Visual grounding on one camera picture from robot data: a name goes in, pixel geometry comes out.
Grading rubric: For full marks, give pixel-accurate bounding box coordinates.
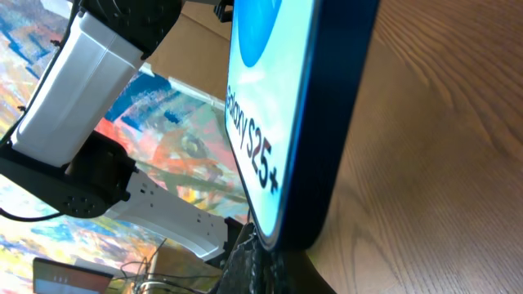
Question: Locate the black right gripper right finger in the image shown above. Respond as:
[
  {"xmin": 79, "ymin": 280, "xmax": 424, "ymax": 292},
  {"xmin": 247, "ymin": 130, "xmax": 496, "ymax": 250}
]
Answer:
[{"xmin": 279, "ymin": 251, "xmax": 336, "ymax": 294}]

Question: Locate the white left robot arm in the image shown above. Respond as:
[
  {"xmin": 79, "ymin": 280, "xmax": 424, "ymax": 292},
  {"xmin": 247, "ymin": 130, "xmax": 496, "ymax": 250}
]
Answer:
[{"xmin": 1, "ymin": 0, "xmax": 241, "ymax": 268}]

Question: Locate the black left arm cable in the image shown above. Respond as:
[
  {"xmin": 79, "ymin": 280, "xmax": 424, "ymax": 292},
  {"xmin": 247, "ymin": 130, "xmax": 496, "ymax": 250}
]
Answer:
[{"xmin": 0, "ymin": 207, "xmax": 65, "ymax": 224}]

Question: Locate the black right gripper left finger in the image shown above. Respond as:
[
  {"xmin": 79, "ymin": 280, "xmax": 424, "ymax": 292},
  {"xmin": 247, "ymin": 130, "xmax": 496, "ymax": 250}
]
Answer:
[{"xmin": 215, "ymin": 223, "xmax": 282, "ymax": 294}]

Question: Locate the blue Galaxy smartphone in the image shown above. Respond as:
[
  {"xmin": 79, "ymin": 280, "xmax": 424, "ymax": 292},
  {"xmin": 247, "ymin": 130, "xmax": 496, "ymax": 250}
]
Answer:
[{"xmin": 225, "ymin": 0, "xmax": 379, "ymax": 251}]

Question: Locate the colourful painted backdrop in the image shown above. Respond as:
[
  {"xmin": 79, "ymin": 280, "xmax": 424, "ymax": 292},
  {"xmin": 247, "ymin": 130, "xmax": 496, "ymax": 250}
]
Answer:
[{"xmin": 1, "ymin": 1, "xmax": 245, "ymax": 293}]

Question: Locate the background laptop with screen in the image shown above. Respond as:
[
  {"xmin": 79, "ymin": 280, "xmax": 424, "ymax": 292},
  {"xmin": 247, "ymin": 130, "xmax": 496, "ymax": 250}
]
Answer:
[{"xmin": 33, "ymin": 257, "xmax": 113, "ymax": 294}]

